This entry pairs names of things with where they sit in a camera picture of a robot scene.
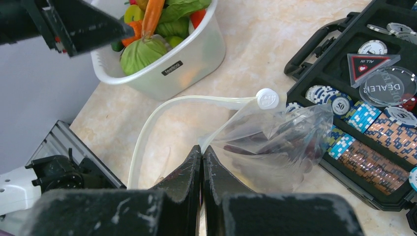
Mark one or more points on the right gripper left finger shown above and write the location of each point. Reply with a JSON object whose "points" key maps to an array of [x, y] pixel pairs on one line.
{"points": [[170, 208]]}

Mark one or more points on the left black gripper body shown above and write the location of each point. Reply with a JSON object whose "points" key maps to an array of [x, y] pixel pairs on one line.
{"points": [[73, 27]]}

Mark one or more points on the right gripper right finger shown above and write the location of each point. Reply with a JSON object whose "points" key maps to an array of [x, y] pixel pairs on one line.
{"points": [[233, 209]]}

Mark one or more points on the clear zip top bag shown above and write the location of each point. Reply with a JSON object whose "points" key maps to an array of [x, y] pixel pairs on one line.
{"points": [[267, 143]]}

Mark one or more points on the white plastic basket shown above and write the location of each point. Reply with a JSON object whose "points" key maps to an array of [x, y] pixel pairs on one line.
{"points": [[194, 58]]}

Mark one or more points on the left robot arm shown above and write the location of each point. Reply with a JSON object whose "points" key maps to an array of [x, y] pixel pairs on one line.
{"points": [[17, 192]]}

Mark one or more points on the green cabbage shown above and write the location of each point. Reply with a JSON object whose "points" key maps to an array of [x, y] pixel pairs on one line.
{"points": [[140, 54]]}

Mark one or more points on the orange carrot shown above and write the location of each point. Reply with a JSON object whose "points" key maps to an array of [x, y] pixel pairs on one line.
{"points": [[151, 17]]}

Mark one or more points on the green lettuce leaf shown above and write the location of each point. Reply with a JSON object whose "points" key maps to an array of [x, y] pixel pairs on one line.
{"points": [[174, 20]]}

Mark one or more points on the poker chips in case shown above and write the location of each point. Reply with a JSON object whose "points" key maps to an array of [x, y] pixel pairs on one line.
{"points": [[383, 154]]}

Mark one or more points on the triangular all-in token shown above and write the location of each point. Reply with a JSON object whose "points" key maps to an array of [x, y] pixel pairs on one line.
{"points": [[361, 66]]}

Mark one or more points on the black carrying case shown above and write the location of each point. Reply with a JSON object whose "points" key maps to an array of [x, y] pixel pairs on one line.
{"points": [[323, 61]]}

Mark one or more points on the clear dealer button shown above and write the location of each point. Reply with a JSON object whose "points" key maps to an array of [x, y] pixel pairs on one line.
{"points": [[389, 86]]}

